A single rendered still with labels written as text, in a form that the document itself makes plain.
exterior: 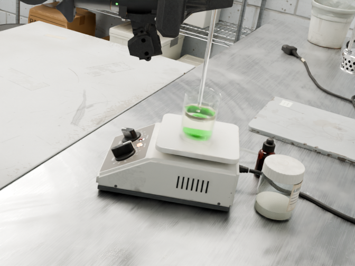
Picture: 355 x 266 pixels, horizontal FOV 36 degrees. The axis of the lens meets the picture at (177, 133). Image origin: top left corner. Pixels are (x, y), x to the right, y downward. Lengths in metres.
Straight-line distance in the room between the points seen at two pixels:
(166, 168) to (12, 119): 0.35
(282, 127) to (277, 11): 2.17
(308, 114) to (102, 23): 2.66
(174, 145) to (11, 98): 0.42
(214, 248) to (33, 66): 0.67
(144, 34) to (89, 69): 0.56
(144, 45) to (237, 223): 0.28
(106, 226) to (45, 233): 0.08
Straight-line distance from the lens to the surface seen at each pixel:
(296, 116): 1.16
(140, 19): 0.71
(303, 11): 3.18
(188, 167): 0.77
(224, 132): 0.83
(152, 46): 0.71
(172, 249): 0.72
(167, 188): 0.78
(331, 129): 1.14
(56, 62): 1.28
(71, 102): 1.08
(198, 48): 3.42
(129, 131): 0.84
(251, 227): 0.79
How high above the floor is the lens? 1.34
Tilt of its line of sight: 26 degrees down
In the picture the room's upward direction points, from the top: 9 degrees clockwise
